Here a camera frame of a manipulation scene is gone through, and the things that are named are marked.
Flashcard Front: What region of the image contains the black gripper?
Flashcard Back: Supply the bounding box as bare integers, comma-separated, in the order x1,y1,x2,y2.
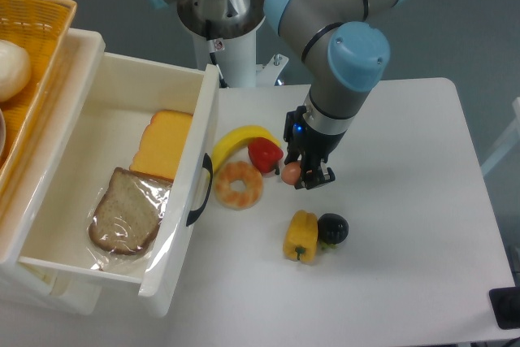
284,106,345,190

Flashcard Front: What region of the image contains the brown egg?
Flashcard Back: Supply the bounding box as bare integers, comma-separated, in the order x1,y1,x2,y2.
281,161,301,185

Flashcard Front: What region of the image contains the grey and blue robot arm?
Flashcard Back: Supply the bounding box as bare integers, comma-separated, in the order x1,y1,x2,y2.
150,0,405,189

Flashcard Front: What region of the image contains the white open upper drawer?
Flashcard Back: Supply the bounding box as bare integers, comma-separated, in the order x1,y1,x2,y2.
0,52,220,319

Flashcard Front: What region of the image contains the white drawer cabinet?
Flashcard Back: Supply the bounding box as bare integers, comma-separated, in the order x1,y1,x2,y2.
1,28,105,314

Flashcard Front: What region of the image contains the red bell pepper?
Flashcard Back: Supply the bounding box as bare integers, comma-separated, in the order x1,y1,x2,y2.
248,137,284,174

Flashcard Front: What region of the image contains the yellow banana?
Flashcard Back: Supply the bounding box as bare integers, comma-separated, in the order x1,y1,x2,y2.
210,125,280,173

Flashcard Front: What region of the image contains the black round fruit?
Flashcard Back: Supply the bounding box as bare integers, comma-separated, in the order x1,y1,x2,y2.
318,213,349,250

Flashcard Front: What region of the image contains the yellow bell pepper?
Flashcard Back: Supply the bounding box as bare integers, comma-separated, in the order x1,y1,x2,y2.
283,210,319,263

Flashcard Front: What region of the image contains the yellow toast slice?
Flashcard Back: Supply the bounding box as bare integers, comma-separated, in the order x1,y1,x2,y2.
129,111,193,181

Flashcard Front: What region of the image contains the wrapped brown bread slice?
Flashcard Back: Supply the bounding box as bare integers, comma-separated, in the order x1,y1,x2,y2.
87,167,172,272

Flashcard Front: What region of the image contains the black device at edge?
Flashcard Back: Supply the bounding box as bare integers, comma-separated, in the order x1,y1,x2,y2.
488,287,520,330

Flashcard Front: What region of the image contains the yellow woven basket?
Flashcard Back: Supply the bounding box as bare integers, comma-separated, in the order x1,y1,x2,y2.
0,0,78,202

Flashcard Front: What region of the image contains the white bun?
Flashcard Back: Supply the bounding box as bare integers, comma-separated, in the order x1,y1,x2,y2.
0,40,32,102

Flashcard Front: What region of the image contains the orange shrimp ring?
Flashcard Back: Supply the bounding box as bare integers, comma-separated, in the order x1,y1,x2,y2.
214,160,265,210

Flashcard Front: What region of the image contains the black drawer handle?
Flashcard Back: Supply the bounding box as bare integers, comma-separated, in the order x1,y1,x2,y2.
186,153,214,227

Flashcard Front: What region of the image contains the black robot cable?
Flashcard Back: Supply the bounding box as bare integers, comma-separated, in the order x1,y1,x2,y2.
205,17,230,89

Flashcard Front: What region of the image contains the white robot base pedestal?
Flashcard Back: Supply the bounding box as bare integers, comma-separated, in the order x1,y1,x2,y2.
177,0,289,88

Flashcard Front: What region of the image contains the white frame at right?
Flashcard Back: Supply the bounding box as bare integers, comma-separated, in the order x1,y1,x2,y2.
480,98,519,177

